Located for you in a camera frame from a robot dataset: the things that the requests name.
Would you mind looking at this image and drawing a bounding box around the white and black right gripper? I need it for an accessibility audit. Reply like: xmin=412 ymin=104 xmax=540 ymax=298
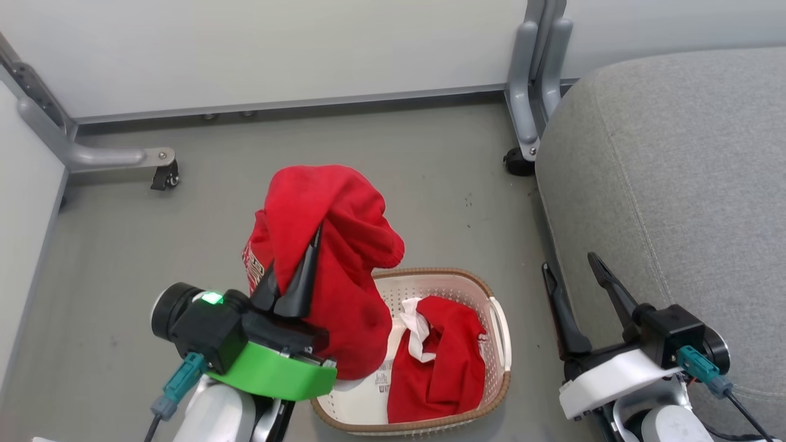
xmin=542 ymin=252 xmax=683 ymax=422

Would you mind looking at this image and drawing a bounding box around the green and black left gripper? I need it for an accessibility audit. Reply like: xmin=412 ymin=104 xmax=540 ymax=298
xmin=206 ymin=224 xmax=338 ymax=403

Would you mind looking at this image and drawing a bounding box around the red and white garment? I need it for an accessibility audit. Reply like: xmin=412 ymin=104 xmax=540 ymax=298
xmin=241 ymin=165 xmax=406 ymax=381

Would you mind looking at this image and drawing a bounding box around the cream laundry basket brown rim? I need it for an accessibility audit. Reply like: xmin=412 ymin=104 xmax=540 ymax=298
xmin=310 ymin=267 xmax=512 ymax=436

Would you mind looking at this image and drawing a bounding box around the grey fabric sofa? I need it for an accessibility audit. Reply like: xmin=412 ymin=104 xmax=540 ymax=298
xmin=534 ymin=48 xmax=786 ymax=440

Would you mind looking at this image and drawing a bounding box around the black caster wheel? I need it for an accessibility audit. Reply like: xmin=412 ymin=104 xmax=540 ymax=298
xmin=503 ymin=147 xmax=537 ymax=177
xmin=150 ymin=160 xmax=181 ymax=192

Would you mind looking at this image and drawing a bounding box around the short grey metal partition foot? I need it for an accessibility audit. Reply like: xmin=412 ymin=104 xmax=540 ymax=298
xmin=540 ymin=17 xmax=575 ymax=122
xmin=505 ymin=20 xmax=542 ymax=162

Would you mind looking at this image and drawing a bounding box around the long grey metal partition foot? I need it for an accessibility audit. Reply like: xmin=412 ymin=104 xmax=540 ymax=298
xmin=0 ymin=31 xmax=179 ymax=174

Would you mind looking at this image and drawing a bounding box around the right arm cable teal connector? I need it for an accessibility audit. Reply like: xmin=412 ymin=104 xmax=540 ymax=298
xmin=677 ymin=345 xmax=776 ymax=442

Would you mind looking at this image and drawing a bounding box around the arm cable teal connector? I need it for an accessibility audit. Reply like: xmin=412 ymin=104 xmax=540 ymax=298
xmin=677 ymin=345 xmax=776 ymax=442
xmin=144 ymin=352 xmax=210 ymax=442

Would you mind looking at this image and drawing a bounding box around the left arm cable teal connector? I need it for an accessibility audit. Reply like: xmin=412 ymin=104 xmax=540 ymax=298
xmin=144 ymin=352 xmax=210 ymax=442

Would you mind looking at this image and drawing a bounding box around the grey partition bottom rail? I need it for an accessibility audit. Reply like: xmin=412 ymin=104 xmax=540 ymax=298
xmin=74 ymin=83 xmax=512 ymax=125

